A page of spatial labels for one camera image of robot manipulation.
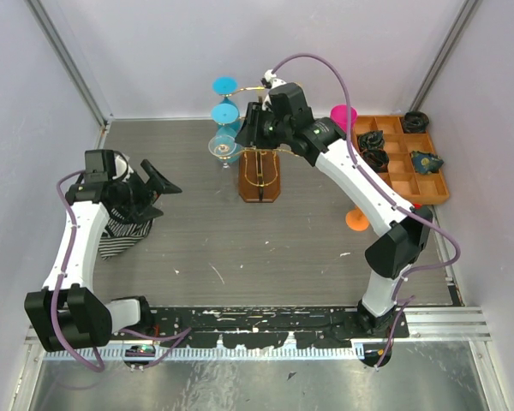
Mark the aluminium front rail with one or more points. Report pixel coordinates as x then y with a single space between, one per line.
434 323

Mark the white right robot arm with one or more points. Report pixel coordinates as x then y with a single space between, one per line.
400 238

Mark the magenta plastic wine glass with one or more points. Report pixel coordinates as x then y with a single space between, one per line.
343 116

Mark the white cable duct strip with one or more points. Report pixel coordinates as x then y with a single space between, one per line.
287 352

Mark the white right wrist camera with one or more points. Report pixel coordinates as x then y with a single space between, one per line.
269 82

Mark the gold wire wine glass rack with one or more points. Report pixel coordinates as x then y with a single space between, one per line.
259 178

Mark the blue yellow patterned fabric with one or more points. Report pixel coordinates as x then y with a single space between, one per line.
426 163

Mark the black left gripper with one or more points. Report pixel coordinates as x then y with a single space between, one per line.
167 187

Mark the light blue front wine glass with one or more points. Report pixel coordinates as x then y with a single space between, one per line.
226 115

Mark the light blue wine glass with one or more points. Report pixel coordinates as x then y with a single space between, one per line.
226 115
225 87

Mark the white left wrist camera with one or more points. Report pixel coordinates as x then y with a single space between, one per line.
123 169

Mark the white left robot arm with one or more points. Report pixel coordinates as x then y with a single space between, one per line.
66 300

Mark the black rolled fabric item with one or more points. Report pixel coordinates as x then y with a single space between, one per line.
371 140

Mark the clear glass wine glass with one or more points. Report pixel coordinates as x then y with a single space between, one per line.
224 148

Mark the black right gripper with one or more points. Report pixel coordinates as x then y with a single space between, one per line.
248 135

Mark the wooden compartment tray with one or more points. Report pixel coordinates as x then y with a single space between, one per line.
406 161

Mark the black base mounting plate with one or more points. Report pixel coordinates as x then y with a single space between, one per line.
262 327

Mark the black ring rolled fabric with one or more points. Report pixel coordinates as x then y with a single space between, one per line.
415 122

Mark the black white striped bag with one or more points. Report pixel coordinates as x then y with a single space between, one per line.
119 235

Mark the orange plastic wine glass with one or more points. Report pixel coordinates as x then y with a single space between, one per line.
356 220

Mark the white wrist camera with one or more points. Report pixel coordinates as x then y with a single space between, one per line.
269 82
123 169

